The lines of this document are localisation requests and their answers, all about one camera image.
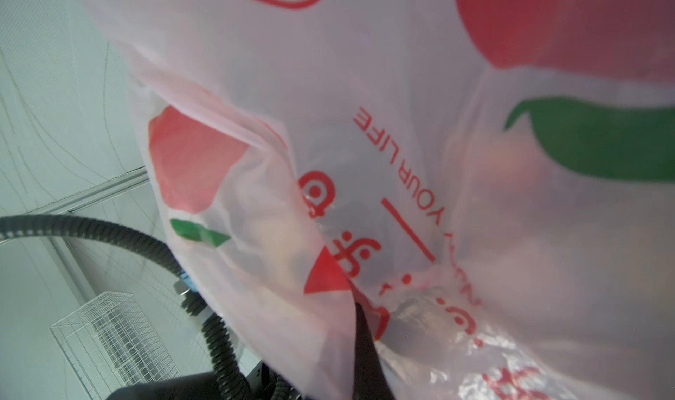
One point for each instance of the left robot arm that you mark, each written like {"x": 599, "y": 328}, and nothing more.
{"x": 230, "y": 381}

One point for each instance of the pink printed plastic bag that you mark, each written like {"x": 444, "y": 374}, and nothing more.
{"x": 491, "y": 180}

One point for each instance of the white wire basket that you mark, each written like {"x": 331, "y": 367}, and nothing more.
{"x": 110, "y": 344}

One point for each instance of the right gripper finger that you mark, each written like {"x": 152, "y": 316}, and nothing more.
{"x": 369, "y": 382}

